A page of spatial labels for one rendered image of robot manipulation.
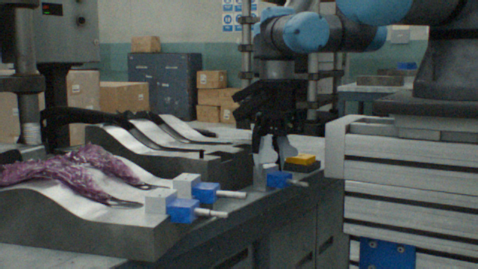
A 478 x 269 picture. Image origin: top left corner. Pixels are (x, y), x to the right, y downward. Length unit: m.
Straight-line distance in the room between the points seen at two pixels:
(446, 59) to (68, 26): 1.37
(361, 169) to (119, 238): 0.39
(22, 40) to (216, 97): 6.51
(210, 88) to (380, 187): 7.43
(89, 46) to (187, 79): 6.23
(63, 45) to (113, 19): 7.75
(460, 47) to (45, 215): 0.66
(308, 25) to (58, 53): 1.09
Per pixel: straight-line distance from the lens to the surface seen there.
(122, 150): 1.17
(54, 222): 0.83
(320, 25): 0.95
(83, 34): 1.89
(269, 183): 1.10
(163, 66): 8.30
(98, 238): 0.79
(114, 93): 5.72
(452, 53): 0.77
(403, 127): 0.78
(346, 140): 0.80
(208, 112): 8.06
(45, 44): 1.80
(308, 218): 1.45
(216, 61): 8.40
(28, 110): 1.61
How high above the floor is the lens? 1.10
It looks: 10 degrees down
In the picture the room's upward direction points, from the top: straight up
